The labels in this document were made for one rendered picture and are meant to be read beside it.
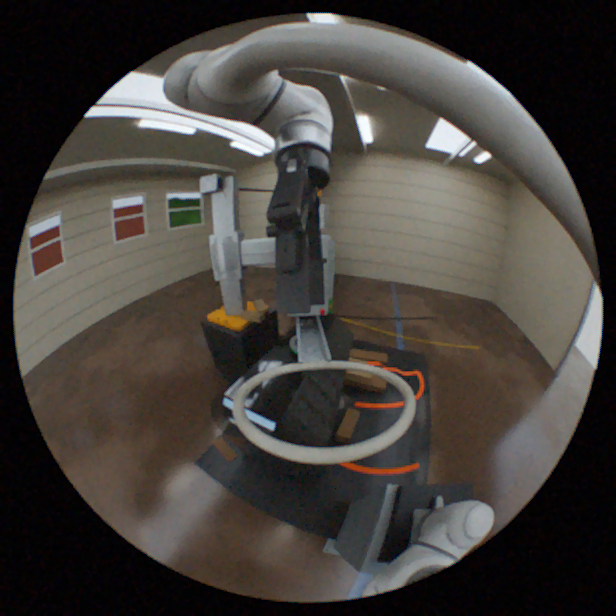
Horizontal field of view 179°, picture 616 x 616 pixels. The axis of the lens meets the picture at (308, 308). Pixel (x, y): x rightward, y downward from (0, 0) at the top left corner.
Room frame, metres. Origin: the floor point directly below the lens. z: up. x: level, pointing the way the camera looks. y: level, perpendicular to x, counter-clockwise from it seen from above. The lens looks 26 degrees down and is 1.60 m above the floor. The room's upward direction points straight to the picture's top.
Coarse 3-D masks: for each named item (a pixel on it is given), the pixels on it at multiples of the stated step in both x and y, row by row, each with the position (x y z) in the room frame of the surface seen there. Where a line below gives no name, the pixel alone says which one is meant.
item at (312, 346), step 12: (312, 324) 0.88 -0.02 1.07; (300, 336) 0.76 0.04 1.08; (312, 336) 0.76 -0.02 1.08; (324, 336) 0.69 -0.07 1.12; (300, 348) 0.60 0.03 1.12; (312, 348) 0.66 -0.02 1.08; (324, 348) 0.62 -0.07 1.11; (300, 360) 0.53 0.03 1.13; (312, 360) 0.58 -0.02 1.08; (324, 360) 0.58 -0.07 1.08
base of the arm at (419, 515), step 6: (438, 498) -0.03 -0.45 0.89; (438, 504) -0.06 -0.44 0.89; (450, 504) -0.08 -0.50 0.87; (414, 510) -0.04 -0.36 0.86; (420, 510) -0.05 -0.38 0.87; (426, 510) -0.06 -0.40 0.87; (432, 510) -0.07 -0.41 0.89; (414, 516) -0.07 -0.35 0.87; (420, 516) -0.08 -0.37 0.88; (426, 516) -0.08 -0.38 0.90; (414, 522) -0.09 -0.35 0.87; (420, 522) -0.10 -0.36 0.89; (414, 528) -0.12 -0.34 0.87; (420, 528) -0.12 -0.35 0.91; (414, 534) -0.14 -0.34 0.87; (420, 534) -0.14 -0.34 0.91; (414, 540) -0.17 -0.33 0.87; (408, 546) -0.19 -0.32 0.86
